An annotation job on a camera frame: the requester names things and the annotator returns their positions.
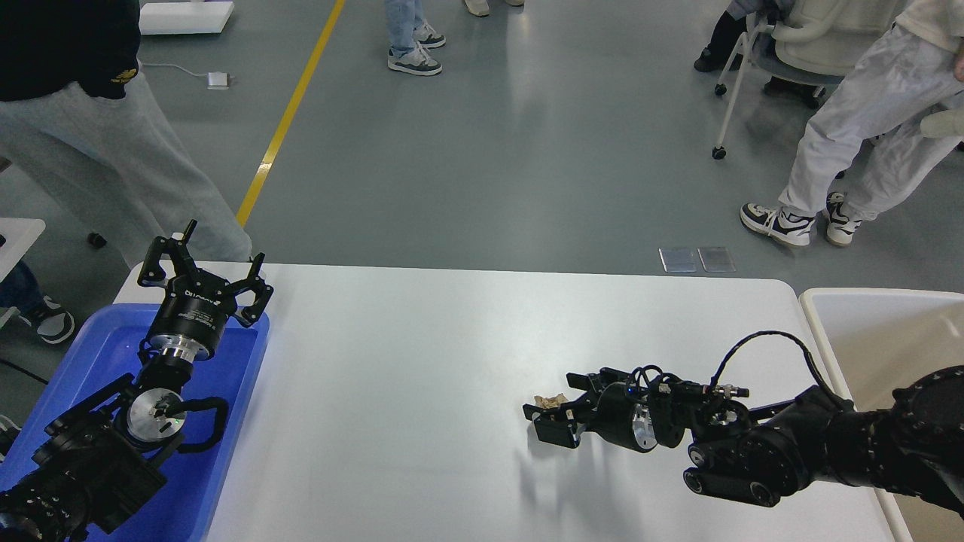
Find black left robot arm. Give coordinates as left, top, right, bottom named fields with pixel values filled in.
left=2, top=221, right=274, bottom=541

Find seated person blue jeans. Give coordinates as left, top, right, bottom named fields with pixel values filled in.
left=1, top=261, right=76, bottom=344

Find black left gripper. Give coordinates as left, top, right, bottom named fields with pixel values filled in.
left=137, top=220, right=274, bottom=361

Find right metal floor plate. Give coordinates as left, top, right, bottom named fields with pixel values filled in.
left=697, top=246, right=737, bottom=273

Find metal floor plate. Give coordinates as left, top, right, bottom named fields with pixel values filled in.
left=697, top=246, right=737, bottom=273
left=658, top=247, right=697, bottom=274

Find white side table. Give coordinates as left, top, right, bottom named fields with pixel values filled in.
left=1, top=217, right=46, bottom=281

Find left metal floor plate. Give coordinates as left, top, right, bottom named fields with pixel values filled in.
left=658, top=247, right=697, bottom=274

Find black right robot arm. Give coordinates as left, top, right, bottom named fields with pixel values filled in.
left=523, top=348, right=963, bottom=513

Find person in grey sweatpants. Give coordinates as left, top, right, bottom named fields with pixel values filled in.
left=1, top=1, right=252, bottom=266

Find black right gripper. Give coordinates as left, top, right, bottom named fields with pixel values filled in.
left=523, top=367, right=685, bottom=453

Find white office chair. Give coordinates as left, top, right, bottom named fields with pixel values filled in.
left=712, top=0, right=912, bottom=160

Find brown paper ball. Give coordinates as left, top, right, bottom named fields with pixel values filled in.
left=533, top=394, right=569, bottom=410

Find person in white clothes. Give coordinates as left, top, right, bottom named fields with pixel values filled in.
left=740, top=1, right=963, bottom=247

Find person in black trousers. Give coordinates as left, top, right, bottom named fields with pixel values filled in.
left=693, top=1, right=795, bottom=73

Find white board on floor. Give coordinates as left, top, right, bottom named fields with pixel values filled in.
left=140, top=1, right=235, bottom=35

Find person in blue jeans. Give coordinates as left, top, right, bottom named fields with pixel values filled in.
left=383, top=1, right=447, bottom=77

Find white plastic bin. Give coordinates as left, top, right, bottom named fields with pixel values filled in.
left=800, top=288, right=963, bottom=541

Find blue plastic bin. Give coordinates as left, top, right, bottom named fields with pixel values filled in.
left=0, top=303, right=270, bottom=542

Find white power adapter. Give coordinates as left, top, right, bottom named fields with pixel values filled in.
left=206, top=72, right=230, bottom=90

